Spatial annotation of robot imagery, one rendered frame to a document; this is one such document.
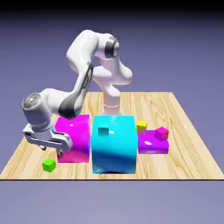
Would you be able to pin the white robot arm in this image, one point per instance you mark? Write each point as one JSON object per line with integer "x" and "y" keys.
{"x": 82, "y": 52}

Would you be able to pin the small yellow cube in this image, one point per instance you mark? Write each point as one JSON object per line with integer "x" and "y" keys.
{"x": 141, "y": 126}

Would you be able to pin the small pink cube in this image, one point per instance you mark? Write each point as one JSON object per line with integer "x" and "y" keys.
{"x": 161, "y": 133}

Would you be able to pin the large cyan box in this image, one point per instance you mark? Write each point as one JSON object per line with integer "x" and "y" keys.
{"x": 114, "y": 148}

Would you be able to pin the large purple box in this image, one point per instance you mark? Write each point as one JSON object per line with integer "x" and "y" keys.
{"x": 152, "y": 143}

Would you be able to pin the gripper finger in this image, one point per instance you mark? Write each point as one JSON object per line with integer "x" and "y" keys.
{"x": 43, "y": 147}
{"x": 59, "y": 153}

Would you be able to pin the large magenta box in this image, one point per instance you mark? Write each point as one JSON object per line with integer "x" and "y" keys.
{"x": 77, "y": 134}

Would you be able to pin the small cyan cube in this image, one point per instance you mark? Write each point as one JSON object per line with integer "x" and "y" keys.
{"x": 103, "y": 131}

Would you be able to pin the small green cube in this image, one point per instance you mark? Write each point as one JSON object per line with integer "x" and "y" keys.
{"x": 49, "y": 164}

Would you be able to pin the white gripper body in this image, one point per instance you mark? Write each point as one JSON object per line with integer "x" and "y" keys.
{"x": 52, "y": 140}

